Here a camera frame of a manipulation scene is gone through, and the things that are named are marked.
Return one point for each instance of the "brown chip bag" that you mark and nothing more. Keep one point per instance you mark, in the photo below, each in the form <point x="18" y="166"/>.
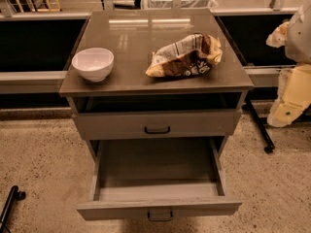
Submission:
<point x="192" y="56"/>

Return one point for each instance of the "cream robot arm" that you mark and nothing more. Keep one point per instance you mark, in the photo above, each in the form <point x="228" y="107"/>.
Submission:
<point x="294" y="88"/>

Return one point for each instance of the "closed grey upper drawer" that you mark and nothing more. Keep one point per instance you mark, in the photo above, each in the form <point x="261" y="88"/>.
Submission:
<point x="167" y="124"/>

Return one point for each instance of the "grey drawer cabinet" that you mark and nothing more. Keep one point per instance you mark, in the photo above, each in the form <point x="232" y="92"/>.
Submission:
<point x="133" y="37"/>

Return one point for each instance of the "open grey middle drawer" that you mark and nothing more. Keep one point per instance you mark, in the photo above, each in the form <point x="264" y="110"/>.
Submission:
<point x="157" y="179"/>

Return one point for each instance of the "white ceramic bowl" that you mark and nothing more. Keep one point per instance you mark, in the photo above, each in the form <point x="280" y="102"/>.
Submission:
<point x="94" y="64"/>

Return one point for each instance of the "black stand leg right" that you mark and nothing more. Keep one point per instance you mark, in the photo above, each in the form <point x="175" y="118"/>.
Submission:
<point x="269" y="146"/>

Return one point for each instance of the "black stand leg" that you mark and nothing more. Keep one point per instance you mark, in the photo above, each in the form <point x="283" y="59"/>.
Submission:
<point x="269" y="146"/>
<point x="14" y="195"/>

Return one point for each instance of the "black stand leg left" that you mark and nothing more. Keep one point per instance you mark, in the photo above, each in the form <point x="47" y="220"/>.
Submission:
<point x="14" y="195"/>

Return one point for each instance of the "white wire basket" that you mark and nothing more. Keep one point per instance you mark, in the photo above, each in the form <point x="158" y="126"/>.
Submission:
<point x="185" y="4"/>

